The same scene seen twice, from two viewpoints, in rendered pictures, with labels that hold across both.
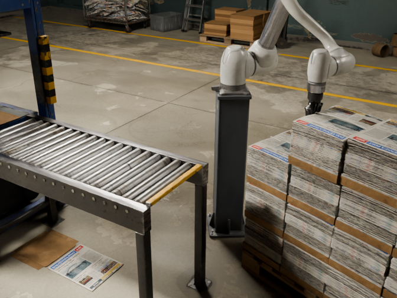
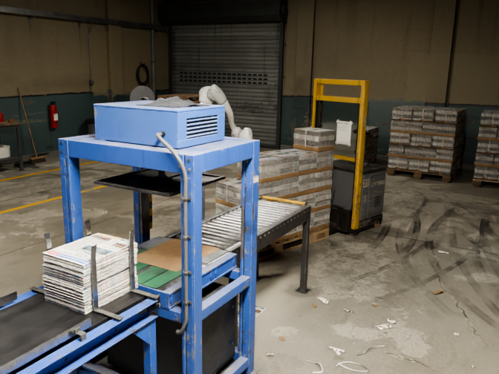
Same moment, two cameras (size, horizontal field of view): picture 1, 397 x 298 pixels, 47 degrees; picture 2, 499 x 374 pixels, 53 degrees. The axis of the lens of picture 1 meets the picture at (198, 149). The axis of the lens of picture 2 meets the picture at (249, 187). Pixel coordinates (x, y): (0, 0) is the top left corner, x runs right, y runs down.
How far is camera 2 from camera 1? 5.04 m
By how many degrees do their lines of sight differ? 86
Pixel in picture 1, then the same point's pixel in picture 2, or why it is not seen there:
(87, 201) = (295, 220)
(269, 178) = not seen: hidden behind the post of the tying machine
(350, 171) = (283, 171)
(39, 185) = (277, 233)
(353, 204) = (285, 185)
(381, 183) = (292, 168)
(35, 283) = (261, 329)
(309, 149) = (269, 171)
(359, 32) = not seen: outside the picture
